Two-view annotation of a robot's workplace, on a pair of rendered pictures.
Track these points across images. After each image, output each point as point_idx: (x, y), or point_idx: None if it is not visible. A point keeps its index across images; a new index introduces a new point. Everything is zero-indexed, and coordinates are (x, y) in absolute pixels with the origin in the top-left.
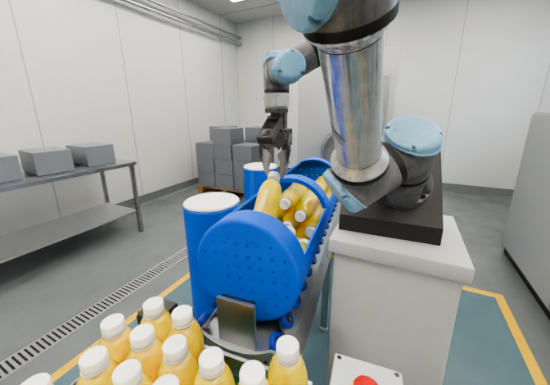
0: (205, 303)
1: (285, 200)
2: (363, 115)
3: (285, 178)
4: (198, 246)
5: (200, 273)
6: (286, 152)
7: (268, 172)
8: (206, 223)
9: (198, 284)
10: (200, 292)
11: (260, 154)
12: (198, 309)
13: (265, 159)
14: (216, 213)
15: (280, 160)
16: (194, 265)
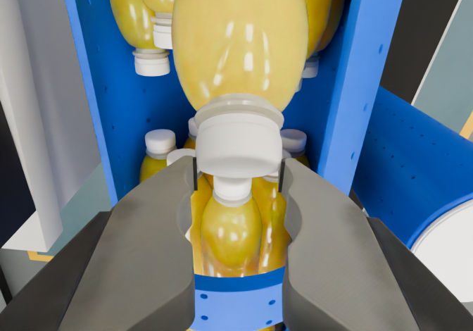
0: (379, 94)
1: (228, 184)
2: None
3: (251, 287)
4: (450, 139)
5: (414, 113)
6: (60, 305)
7: (281, 163)
8: (466, 174)
9: (405, 105)
10: (394, 99)
11: (417, 275)
12: (386, 90)
13: (334, 232)
14: (455, 201)
15: (170, 222)
16: (433, 120)
